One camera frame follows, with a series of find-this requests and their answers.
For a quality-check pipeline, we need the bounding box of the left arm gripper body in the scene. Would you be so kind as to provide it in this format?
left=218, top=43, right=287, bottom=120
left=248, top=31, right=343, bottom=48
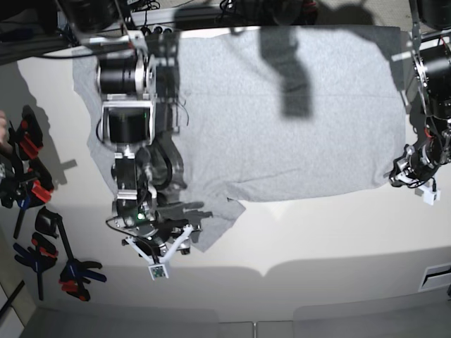
left=388, top=142, right=441, bottom=204

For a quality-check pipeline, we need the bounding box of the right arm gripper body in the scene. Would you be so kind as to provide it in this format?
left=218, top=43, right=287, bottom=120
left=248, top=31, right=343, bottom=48
left=106, top=211, right=202, bottom=280

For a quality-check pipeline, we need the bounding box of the grey T-shirt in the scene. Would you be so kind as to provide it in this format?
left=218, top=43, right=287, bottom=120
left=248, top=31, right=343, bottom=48
left=71, top=25, right=406, bottom=253

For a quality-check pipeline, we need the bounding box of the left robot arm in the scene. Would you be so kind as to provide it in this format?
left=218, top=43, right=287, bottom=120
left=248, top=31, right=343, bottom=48
left=388, top=1, right=450, bottom=206

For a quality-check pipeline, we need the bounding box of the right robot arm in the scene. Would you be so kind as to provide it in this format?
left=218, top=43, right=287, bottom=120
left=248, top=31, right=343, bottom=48
left=58, top=1, right=199, bottom=280

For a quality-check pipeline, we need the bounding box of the person's hand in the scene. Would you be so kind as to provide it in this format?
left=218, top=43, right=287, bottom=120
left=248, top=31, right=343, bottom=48
left=0, top=111, right=12, bottom=154

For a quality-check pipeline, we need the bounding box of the long bar clamp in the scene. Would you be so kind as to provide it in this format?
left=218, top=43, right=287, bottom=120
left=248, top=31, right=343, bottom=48
left=35, top=206, right=107, bottom=302

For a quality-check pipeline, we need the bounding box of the white table label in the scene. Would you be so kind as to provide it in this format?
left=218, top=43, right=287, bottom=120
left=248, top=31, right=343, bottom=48
left=418, top=263, right=450, bottom=292

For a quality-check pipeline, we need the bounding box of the lower blue red clamp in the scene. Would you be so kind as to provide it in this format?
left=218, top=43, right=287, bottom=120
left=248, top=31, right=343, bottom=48
left=13, top=232, right=58, bottom=301

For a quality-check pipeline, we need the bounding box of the blue red clamp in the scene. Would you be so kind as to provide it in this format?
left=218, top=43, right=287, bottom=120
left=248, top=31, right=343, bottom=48
left=1, top=106, right=45, bottom=175
left=1, top=155, right=54, bottom=239
left=13, top=232, right=58, bottom=301

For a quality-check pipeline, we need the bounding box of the middle blue red clamp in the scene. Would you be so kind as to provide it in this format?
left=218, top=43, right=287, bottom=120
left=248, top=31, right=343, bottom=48
left=1, top=155, right=54, bottom=239

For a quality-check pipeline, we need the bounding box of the upper blue red clamp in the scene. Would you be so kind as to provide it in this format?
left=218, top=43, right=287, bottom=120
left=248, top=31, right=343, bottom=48
left=1, top=106, right=45, bottom=175

